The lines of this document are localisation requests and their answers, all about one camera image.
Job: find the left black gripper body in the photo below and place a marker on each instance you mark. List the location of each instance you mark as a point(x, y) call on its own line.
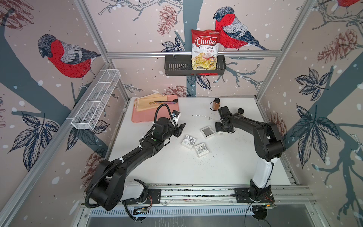
point(177, 132)

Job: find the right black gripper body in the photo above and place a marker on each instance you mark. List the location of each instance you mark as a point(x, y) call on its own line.
point(219, 127)

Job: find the white jewelry box base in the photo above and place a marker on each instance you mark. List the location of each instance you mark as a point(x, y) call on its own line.
point(204, 135)

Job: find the black foam insert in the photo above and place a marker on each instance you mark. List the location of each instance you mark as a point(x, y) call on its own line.
point(207, 132)

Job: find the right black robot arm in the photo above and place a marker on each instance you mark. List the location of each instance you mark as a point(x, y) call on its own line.
point(268, 144)

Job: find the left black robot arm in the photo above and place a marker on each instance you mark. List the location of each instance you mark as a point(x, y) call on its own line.
point(109, 186)

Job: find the orange spice jar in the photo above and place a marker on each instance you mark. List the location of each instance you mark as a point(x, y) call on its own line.
point(216, 104)

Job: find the iridescent black spoon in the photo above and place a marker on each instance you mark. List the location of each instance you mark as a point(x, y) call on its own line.
point(164, 102)

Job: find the pale spice jar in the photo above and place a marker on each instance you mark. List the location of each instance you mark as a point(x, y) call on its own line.
point(240, 111)

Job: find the pink tray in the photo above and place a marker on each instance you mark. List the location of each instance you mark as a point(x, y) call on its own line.
point(148, 115)

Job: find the beige cloth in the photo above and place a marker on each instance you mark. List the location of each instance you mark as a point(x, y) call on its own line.
point(142, 103)

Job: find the Chuba cassava chips bag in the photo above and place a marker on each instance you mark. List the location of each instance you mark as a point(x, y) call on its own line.
point(205, 46)

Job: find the white mesh shelf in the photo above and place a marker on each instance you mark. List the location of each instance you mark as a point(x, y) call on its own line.
point(92, 109)

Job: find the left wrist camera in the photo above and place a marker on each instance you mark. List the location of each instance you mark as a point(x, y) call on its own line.
point(175, 116)

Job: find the black wire basket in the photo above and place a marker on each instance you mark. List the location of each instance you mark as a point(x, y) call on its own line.
point(184, 66)

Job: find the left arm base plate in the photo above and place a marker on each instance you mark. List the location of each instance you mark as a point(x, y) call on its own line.
point(151, 196)

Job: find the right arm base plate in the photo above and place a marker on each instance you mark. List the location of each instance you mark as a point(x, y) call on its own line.
point(248, 195)

